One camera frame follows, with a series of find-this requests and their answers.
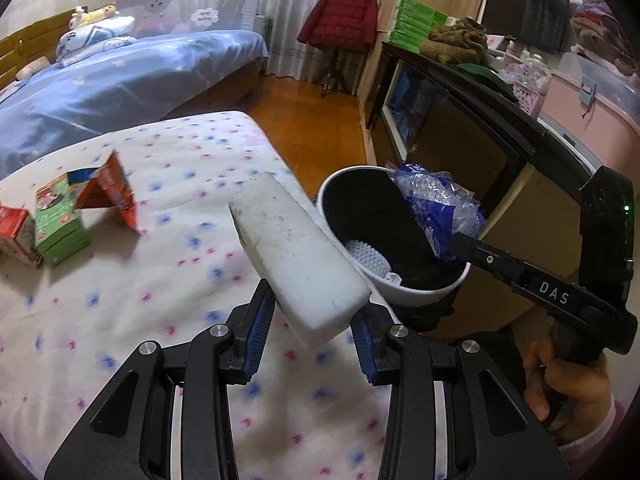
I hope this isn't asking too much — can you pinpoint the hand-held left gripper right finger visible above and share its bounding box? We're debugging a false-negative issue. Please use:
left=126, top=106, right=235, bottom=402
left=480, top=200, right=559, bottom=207
left=350, top=305, right=573, bottom=480

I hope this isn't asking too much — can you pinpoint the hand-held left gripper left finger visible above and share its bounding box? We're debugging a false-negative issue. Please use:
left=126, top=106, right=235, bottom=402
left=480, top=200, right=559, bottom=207
left=44, top=280, right=278, bottom=480

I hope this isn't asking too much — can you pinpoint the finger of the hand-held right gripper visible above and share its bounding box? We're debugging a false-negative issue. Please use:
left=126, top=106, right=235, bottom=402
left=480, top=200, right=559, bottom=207
left=452, top=232, right=532, bottom=288

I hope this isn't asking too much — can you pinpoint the blue plastic bag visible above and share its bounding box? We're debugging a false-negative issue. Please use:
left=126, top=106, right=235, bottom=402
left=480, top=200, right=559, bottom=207
left=387, top=161, right=487, bottom=262

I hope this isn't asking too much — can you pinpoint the white foam net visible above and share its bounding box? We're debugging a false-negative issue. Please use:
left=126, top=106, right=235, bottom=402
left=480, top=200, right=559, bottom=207
left=345, top=239, right=403, bottom=286

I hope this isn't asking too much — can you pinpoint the white foam block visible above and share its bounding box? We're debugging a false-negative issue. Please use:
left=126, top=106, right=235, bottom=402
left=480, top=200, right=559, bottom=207
left=228, top=171, right=373, bottom=350

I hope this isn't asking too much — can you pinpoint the white trash bin black liner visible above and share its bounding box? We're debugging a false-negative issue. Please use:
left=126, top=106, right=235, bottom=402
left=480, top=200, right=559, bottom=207
left=316, top=165, right=473, bottom=333

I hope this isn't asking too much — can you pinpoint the green milk carton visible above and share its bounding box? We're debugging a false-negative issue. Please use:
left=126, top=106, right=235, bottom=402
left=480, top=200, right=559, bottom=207
left=34, top=172, right=92, bottom=267

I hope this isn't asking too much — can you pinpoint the red milk carton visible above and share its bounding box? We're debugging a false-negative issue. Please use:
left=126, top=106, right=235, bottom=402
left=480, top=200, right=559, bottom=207
left=0, top=205, right=43, bottom=268

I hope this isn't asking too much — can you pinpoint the person's right hand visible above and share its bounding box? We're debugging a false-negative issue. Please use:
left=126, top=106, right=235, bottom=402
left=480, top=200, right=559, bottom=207
left=522, top=337, right=616, bottom=443

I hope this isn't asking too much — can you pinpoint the white floral blanket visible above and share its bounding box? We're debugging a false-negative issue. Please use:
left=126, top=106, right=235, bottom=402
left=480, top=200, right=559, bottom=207
left=0, top=110, right=401, bottom=480

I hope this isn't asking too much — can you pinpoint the pink storage box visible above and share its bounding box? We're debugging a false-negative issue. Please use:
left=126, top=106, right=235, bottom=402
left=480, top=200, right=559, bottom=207
left=542, top=52, right=640, bottom=161

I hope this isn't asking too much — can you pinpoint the dark wooden cabinet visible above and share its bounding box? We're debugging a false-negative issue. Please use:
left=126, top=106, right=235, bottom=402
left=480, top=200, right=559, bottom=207
left=360, top=42, right=601, bottom=281

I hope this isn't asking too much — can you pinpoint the pink perforated basket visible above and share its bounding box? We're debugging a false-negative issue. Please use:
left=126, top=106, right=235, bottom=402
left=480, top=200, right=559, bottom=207
left=510, top=82, right=546, bottom=116

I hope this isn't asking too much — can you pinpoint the dark green cloth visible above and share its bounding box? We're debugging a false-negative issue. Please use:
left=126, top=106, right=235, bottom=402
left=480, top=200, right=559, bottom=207
left=457, top=62, right=516, bottom=98

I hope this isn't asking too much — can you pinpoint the pile of folded clothes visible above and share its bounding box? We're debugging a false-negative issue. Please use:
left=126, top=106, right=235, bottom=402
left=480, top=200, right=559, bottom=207
left=570, top=0, right=640, bottom=73

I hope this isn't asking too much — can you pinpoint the brown fuzzy cloth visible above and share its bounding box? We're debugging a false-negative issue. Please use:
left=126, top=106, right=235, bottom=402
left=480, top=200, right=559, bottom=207
left=419, top=16, right=493, bottom=68

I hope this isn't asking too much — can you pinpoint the black monitor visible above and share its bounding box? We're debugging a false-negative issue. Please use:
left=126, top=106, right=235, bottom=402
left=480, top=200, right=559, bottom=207
left=480, top=0, right=572, bottom=56

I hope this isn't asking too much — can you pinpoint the stack of green packets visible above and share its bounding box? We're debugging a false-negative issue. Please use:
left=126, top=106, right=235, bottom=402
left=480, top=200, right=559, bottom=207
left=389, top=0, right=453, bottom=53

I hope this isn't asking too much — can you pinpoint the red puffer jacket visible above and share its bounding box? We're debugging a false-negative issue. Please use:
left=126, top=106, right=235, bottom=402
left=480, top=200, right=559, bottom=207
left=297, top=0, right=380, bottom=53

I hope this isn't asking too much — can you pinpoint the blue bed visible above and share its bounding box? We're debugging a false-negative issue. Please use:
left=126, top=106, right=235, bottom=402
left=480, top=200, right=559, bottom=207
left=0, top=27, right=271, bottom=181

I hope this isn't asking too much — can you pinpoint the grey patterned curtain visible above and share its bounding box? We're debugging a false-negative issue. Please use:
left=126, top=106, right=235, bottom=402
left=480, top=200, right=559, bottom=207
left=140, top=0, right=396, bottom=83

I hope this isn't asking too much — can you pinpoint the folded blue white quilt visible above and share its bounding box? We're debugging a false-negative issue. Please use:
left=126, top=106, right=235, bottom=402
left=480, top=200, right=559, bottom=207
left=54, top=14, right=138, bottom=68

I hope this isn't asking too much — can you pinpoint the small beige pillow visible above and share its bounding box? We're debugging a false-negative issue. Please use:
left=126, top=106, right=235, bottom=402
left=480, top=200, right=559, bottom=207
left=15, top=57, right=53, bottom=81

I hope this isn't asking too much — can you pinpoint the yellow plush toy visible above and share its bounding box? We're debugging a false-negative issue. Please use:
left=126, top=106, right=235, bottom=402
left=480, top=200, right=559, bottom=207
left=70, top=4, right=118, bottom=28

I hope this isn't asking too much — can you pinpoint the wooden headboard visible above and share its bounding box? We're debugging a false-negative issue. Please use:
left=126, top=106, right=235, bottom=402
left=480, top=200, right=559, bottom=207
left=0, top=7, right=76, bottom=93

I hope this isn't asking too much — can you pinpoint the grey bed guard rail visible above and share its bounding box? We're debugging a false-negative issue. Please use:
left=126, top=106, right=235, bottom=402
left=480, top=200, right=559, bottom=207
left=112, top=0, right=263, bottom=38

